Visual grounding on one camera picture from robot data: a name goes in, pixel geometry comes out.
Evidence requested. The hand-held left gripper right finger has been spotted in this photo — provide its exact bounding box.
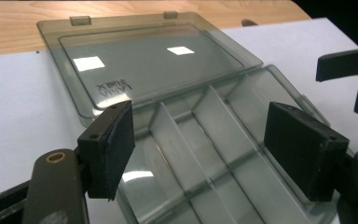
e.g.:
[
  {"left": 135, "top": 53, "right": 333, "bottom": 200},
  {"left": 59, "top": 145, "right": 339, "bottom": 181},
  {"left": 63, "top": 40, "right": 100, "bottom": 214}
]
[{"left": 263, "top": 101, "right": 351, "bottom": 203}]

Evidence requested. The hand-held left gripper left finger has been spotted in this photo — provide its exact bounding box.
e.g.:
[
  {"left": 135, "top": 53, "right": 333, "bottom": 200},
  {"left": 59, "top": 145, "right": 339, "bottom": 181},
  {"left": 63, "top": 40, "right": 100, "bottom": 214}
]
[{"left": 77, "top": 100, "right": 136, "bottom": 202}]

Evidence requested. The smoky clear plastic compartment box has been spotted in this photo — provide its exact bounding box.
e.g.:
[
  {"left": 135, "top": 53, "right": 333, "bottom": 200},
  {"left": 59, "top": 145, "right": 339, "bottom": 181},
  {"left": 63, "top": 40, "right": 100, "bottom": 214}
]
[{"left": 36, "top": 11, "right": 355, "bottom": 224}]

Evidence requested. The black curtain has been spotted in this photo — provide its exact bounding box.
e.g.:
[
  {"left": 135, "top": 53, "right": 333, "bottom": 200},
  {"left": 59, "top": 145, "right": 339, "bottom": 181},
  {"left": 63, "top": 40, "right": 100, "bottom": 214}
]
[{"left": 292, "top": 0, "right": 358, "bottom": 49}]

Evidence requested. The dark round table grommet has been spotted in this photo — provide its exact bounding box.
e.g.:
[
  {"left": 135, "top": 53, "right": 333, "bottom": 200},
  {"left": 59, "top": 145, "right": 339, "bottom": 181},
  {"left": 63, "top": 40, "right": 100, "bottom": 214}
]
[{"left": 241, "top": 18, "right": 259, "bottom": 28}]

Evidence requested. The wooden table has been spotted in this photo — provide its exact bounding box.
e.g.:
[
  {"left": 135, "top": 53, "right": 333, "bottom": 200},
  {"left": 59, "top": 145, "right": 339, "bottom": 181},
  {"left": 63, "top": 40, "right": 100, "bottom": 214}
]
[{"left": 0, "top": 0, "right": 311, "bottom": 58}]

